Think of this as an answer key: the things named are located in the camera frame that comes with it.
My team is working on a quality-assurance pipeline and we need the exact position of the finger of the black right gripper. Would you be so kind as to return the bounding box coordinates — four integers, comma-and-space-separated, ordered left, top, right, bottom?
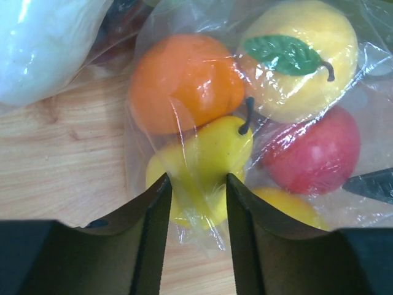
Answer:
342, 167, 393, 205

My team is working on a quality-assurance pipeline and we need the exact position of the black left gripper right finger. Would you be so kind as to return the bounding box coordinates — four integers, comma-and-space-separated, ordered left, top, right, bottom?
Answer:
226, 174, 392, 294

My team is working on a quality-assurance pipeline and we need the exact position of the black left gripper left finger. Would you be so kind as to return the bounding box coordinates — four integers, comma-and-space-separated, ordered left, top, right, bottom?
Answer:
1, 175, 172, 294

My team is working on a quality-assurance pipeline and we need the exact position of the fake yellow lemon from bag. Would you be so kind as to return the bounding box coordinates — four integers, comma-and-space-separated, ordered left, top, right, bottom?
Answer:
252, 187, 330, 231

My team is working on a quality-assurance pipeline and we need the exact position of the fake red peach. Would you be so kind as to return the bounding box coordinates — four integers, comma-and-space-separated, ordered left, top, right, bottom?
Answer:
261, 106, 361, 195

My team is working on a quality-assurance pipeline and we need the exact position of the clear zip bag with fruit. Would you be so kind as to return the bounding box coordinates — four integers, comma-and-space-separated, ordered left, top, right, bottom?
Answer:
125, 1, 392, 250

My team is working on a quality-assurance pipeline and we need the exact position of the fake yellow peach with leaf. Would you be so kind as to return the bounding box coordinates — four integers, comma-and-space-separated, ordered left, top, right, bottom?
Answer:
236, 1, 358, 123

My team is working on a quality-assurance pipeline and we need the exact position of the fake yellow pear in bag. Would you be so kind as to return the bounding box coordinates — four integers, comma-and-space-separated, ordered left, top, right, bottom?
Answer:
145, 97, 254, 230

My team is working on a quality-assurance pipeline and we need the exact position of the fake orange in zip bag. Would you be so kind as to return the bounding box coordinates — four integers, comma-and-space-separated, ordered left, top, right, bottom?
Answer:
128, 34, 244, 135

